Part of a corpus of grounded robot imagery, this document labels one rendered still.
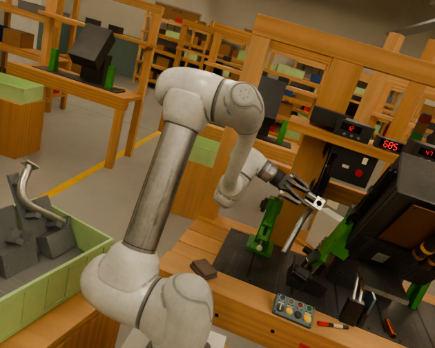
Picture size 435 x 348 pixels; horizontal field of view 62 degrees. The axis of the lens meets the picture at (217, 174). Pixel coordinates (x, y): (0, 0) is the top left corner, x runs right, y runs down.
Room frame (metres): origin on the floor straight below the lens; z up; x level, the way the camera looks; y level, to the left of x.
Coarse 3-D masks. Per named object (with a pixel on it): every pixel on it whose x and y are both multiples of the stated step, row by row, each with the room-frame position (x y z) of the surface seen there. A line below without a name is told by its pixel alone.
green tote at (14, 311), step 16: (80, 224) 1.26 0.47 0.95; (80, 240) 1.25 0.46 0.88; (96, 240) 1.23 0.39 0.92; (112, 240) 1.20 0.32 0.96; (80, 256) 1.05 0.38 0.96; (96, 256) 1.13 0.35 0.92; (48, 272) 0.93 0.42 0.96; (64, 272) 0.99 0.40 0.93; (80, 272) 1.06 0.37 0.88; (32, 288) 0.87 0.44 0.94; (48, 288) 0.92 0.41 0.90; (64, 288) 1.00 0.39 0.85; (0, 304) 0.77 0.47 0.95; (16, 304) 0.82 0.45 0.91; (32, 304) 0.88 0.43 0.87; (48, 304) 0.94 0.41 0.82; (0, 320) 0.77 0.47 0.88; (16, 320) 0.83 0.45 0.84; (32, 320) 0.89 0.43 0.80; (0, 336) 0.78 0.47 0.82
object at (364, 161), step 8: (344, 152) 1.60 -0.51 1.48; (352, 152) 1.60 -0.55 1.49; (336, 160) 1.60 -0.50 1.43; (344, 160) 1.60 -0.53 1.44; (352, 160) 1.59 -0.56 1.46; (360, 160) 1.59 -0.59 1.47; (368, 160) 1.58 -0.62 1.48; (376, 160) 1.58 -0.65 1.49; (336, 168) 1.60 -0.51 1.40; (344, 168) 1.60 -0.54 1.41; (352, 168) 1.59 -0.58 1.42; (360, 168) 1.59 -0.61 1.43; (368, 168) 1.58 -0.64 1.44; (336, 176) 1.60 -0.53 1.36; (344, 176) 1.60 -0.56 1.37; (352, 176) 1.59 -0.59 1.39; (360, 176) 1.59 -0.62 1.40; (368, 176) 1.58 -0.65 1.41; (360, 184) 1.58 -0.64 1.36
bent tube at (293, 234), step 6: (318, 198) 1.47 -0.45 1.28; (318, 204) 1.48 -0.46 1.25; (306, 210) 1.52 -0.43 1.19; (312, 210) 1.49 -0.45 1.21; (318, 210) 1.43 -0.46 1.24; (300, 216) 1.52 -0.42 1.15; (306, 216) 1.51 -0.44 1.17; (300, 222) 1.50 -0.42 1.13; (294, 228) 1.48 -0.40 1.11; (300, 228) 1.49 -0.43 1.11; (294, 234) 1.46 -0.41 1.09; (288, 240) 1.43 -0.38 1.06; (294, 240) 1.45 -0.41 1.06; (288, 246) 1.41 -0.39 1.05; (282, 252) 1.41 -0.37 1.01; (288, 252) 1.40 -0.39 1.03
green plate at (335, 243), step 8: (344, 224) 1.38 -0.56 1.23; (352, 224) 1.32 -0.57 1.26; (336, 232) 1.39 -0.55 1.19; (344, 232) 1.32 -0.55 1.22; (328, 240) 1.40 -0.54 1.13; (336, 240) 1.33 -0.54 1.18; (344, 240) 1.33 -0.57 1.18; (320, 248) 1.42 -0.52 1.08; (328, 248) 1.34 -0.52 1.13; (336, 248) 1.34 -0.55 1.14; (344, 248) 1.33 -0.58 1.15; (344, 256) 1.33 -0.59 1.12
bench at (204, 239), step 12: (192, 228) 1.63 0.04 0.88; (204, 228) 1.67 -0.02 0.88; (216, 228) 1.70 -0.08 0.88; (228, 228) 1.74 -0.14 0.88; (240, 228) 1.79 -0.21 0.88; (252, 228) 1.83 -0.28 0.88; (180, 240) 1.48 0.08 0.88; (192, 240) 1.51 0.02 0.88; (204, 240) 1.54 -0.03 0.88; (216, 240) 1.58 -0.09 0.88; (180, 252) 1.38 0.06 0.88; (192, 252) 1.41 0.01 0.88; (204, 252) 1.44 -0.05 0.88; (216, 252) 1.47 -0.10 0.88; (300, 252) 1.72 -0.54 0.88; (432, 300) 1.63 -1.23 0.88
